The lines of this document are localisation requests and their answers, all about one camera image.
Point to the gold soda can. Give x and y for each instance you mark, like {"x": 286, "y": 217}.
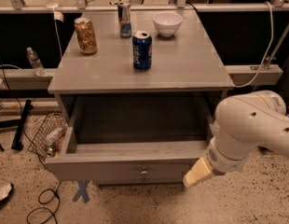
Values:
{"x": 85, "y": 35}

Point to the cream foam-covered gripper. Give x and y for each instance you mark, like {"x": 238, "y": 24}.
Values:
{"x": 219, "y": 160}

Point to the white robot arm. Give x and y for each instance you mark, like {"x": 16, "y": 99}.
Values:
{"x": 244, "y": 122}

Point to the wire basket with cans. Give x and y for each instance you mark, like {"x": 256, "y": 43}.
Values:
{"x": 49, "y": 132}

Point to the clear plastic water bottle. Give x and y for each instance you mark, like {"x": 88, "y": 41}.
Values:
{"x": 35, "y": 62}

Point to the grey middle drawer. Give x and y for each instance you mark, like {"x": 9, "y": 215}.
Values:
{"x": 143, "y": 181}

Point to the grey drawer cabinet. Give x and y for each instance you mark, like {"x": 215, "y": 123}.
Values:
{"x": 182, "y": 65}

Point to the grey drawer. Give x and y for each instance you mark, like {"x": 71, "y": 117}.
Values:
{"x": 113, "y": 138}
{"x": 143, "y": 181}

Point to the silver blue Red Bull can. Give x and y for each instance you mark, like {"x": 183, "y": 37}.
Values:
{"x": 124, "y": 19}

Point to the white bowl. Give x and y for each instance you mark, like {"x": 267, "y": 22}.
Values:
{"x": 167, "y": 23}

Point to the white object floor corner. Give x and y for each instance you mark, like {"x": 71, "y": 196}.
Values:
{"x": 5, "y": 191}

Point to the grey top drawer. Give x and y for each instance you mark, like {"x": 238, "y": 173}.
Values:
{"x": 113, "y": 138}

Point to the black stand leg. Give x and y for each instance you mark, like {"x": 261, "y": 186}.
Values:
{"x": 16, "y": 144}

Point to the blue Pepsi can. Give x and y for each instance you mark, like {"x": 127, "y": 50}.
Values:
{"x": 142, "y": 50}

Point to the blue tape cross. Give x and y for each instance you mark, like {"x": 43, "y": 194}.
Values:
{"x": 82, "y": 191}

